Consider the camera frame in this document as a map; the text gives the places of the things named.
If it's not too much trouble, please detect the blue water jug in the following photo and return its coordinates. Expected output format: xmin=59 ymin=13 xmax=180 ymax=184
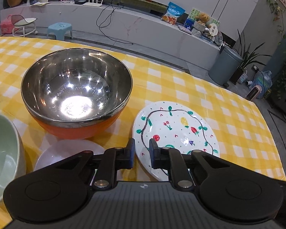
xmin=253 ymin=70 xmax=273 ymax=100

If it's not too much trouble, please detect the pink space heater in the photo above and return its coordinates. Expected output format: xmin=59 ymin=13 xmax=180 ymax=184
xmin=246 ymin=85 xmax=265 ymax=101

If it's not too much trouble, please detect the brown teddy bear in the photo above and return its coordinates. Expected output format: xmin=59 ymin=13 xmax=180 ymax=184
xmin=196 ymin=13 xmax=211 ymax=27

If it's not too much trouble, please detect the blue snack bag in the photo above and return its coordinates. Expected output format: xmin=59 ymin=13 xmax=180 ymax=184
xmin=161 ymin=2 xmax=186 ymax=26

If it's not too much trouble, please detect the yellow checkered tablecloth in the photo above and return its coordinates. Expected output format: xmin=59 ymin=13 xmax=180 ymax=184
xmin=0 ymin=36 xmax=286 ymax=229

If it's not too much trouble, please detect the hanging ivy vine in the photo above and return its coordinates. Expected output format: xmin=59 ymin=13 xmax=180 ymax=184
xmin=266 ymin=0 xmax=286 ymax=44

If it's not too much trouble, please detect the grey pedal trash bin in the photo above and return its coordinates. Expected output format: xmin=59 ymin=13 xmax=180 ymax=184
xmin=208 ymin=45 xmax=243 ymax=88

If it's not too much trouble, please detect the patterned decorative plate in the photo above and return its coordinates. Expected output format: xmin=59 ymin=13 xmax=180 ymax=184
xmin=214 ymin=31 xmax=223 ymax=46

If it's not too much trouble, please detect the potted long-leaf plant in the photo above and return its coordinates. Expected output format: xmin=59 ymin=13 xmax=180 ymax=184
xmin=230 ymin=30 xmax=272 ymax=84

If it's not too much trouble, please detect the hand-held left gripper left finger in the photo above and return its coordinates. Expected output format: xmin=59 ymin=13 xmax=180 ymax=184
xmin=39 ymin=138 xmax=136 ymax=190

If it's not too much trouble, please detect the white rolling stool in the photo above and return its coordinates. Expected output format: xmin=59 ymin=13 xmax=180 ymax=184
xmin=9 ymin=15 xmax=38 ymax=38

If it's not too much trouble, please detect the light blue plastic stool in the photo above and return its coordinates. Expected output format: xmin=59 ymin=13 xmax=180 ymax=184
xmin=47 ymin=22 xmax=73 ymax=40

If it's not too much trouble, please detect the woven basket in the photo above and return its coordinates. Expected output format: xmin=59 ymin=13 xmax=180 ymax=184
xmin=191 ymin=21 xmax=207 ymax=38

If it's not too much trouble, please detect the steel bowl with orange outside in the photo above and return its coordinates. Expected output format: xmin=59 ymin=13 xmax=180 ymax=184
xmin=21 ymin=48 xmax=133 ymax=140

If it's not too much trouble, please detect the white marble TV cabinet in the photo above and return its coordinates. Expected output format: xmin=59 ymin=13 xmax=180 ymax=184
xmin=0 ymin=1 xmax=227 ymax=71

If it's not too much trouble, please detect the black cable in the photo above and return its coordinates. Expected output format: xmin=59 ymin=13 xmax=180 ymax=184
xmin=96 ymin=3 xmax=134 ymax=45

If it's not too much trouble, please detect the white round hand fan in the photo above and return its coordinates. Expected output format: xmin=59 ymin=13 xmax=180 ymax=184
xmin=208 ymin=23 xmax=219 ymax=37

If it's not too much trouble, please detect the pink storage box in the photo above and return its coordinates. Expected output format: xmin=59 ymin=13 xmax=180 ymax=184
xmin=0 ymin=15 xmax=15 ymax=34

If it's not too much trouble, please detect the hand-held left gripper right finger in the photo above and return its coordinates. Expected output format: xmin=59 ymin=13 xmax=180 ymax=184
xmin=149 ymin=138 xmax=232 ymax=189

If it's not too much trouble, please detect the green printed card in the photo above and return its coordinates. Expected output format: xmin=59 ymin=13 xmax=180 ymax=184
xmin=188 ymin=8 xmax=220 ymax=27

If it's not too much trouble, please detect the pale green ceramic bowl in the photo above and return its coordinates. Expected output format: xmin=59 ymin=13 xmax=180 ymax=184
xmin=0 ymin=108 xmax=27 ymax=206

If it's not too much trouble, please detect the blue tissue pack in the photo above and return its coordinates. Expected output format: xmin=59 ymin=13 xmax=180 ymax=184
xmin=183 ymin=18 xmax=196 ymax=30

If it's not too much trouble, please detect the fruit painted white plate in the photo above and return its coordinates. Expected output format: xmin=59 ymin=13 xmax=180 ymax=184
xmin=133 ymin=101 xmax=220 ymax=181

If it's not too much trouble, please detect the plain white plate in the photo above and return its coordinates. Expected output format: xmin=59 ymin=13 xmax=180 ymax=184
xmin=33 ymin=139 xmax=106 ymax=172

